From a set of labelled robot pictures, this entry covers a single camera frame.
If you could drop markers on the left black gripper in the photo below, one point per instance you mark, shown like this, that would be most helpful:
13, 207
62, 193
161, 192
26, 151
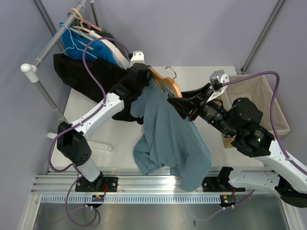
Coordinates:
144, 83

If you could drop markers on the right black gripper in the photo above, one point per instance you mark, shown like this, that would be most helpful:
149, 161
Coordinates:
183, 106

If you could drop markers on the brown wooden hanger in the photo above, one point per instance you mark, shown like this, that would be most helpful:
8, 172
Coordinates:
168, 82

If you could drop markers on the grey-blue t shirt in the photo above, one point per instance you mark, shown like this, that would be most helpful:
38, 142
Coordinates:
168, 140

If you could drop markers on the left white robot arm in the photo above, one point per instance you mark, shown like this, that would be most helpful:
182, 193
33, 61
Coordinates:
73, 138

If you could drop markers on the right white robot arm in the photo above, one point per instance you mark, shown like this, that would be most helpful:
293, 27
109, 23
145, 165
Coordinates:
242, 122

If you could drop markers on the white t shirt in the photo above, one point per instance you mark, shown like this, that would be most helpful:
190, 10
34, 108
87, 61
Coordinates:
113, 54

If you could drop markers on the black t shirt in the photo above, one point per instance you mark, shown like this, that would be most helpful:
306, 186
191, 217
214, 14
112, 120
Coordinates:
110, 76

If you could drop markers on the dark grey t shirt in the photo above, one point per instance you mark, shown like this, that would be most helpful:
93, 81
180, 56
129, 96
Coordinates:
106, 33

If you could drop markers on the bright blue t shirt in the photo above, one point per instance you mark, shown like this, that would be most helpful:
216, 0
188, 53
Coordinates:
92, 54

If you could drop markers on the pink hanger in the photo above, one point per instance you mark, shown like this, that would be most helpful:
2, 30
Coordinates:
88, 24

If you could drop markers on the wicker laundry basket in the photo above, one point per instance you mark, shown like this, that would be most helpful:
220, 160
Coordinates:
260, 93

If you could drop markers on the metal clothes rack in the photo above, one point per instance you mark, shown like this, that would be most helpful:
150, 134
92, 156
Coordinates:
30, 69

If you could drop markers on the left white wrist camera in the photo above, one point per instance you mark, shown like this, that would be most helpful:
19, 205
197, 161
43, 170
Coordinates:
137, 57

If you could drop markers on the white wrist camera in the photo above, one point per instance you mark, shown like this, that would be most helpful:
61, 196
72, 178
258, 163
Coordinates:
137, 57
217, 80

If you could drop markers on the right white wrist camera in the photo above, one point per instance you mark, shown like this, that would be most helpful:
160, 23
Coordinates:
217, 80

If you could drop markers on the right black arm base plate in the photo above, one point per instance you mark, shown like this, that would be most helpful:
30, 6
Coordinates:
210, 184

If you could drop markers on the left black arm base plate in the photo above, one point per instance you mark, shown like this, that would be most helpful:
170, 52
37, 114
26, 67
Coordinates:
106, 184

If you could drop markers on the aluminium mounting rail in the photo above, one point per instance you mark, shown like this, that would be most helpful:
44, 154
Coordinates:
131, 181

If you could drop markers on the white slotted cable duct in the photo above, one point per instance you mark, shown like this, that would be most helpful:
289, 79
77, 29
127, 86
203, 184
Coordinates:
132, 199

